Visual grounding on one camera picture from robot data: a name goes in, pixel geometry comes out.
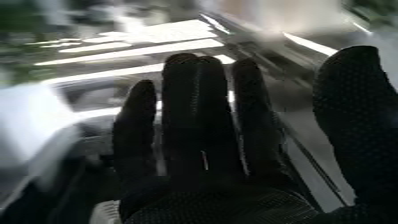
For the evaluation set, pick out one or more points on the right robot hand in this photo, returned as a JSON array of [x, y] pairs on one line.
[[201, 140]]

